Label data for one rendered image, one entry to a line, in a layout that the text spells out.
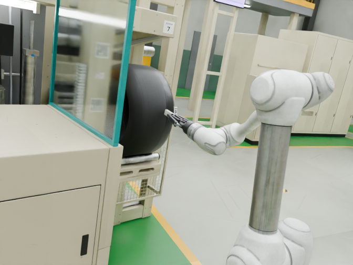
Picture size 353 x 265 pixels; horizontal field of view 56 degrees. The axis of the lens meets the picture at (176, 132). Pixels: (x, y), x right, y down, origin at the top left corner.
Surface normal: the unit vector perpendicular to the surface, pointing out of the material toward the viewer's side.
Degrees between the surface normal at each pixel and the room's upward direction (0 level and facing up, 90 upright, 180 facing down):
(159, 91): 53
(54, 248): 90
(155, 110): 76
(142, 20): 90
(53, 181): 90
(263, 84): 84
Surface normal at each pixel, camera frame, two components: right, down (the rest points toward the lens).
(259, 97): -0.77, -0.15
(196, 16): 0.45, 0.30
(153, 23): 0.64, 0.30
